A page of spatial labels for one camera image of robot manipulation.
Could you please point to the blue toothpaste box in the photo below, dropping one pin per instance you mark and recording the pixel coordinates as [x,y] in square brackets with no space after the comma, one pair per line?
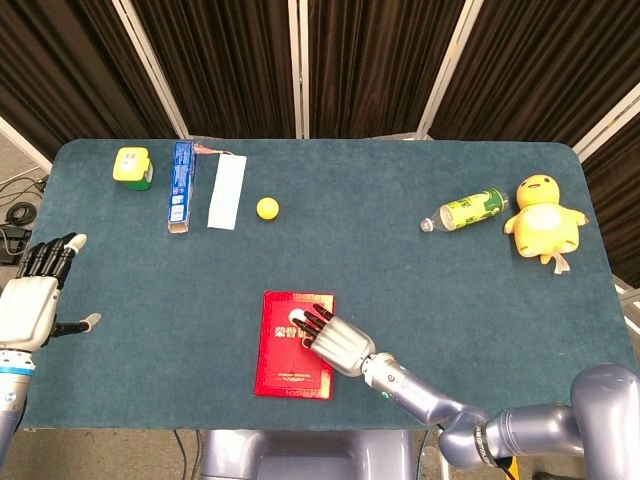
[182,187]

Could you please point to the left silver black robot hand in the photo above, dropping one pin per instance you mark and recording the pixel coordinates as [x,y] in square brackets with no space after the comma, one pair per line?
[27,305]

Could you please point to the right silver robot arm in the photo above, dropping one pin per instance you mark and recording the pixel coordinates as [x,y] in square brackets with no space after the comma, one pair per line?
[500,415]

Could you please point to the silver robot torso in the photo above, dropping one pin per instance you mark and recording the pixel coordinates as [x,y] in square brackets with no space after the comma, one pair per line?
[305,455]

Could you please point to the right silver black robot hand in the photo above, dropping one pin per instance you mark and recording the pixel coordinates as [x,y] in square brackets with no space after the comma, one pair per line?
[340,345]

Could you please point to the red certificate booklet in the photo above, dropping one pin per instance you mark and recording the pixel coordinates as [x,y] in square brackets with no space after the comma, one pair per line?
[285,365]

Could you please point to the yellow plush chick toy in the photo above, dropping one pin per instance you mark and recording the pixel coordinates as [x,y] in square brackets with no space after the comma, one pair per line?
[542,220]

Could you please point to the white paper bookmark with tassel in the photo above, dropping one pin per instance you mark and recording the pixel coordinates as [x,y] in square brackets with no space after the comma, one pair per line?
[227,192]

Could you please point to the yellow ball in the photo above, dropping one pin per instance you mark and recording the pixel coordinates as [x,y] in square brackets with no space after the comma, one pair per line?
[267,208]

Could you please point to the plastic bottle with green label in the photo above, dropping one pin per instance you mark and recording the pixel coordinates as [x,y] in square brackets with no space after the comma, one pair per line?
[470,207]

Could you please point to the dark brown folding screen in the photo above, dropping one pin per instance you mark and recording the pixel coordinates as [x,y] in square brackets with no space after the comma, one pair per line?
[235,60]

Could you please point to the green container with yellow lid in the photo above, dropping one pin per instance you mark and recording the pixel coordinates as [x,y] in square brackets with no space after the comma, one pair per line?
[132,167]

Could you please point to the teal table cloth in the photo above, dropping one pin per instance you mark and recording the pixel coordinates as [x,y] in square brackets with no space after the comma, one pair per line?
[400,280]

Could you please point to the black power adapter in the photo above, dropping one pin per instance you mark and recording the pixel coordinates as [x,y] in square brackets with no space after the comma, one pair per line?
[11,240]

